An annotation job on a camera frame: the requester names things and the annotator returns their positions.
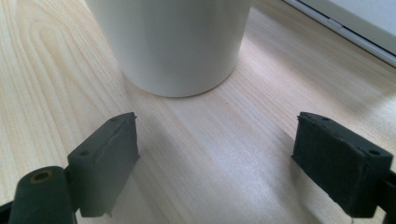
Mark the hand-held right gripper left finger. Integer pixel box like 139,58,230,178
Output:
67,112,140,218

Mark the white cup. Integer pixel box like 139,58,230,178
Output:
84,0,252,98

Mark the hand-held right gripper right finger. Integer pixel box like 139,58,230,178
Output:
290,111,394,218

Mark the white window frame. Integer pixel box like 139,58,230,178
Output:
281,0,396,68

